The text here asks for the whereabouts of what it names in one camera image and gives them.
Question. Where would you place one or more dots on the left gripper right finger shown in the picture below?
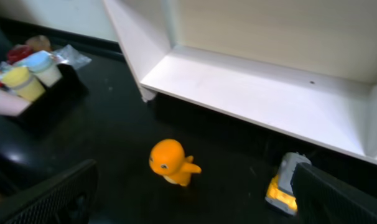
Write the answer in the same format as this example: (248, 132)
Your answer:
(337, 202)

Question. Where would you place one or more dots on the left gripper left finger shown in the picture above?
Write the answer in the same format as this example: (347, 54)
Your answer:
(45, 202)

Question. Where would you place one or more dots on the grey and yellow toy truck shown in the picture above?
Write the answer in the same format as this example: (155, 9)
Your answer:
(282, 189)

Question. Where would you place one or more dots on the orange toy dinosaur figure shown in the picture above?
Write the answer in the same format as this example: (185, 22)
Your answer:
(170, 160)

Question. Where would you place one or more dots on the black storage box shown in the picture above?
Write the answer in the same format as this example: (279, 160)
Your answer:
(58, 99)

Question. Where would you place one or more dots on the yellow container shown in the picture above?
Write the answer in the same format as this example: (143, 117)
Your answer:
(22, 83)

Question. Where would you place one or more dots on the white container with blue lid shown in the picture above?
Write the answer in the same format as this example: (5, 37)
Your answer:
(43, 68)

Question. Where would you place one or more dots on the white shelf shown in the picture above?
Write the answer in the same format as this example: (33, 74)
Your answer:
(254, 93)

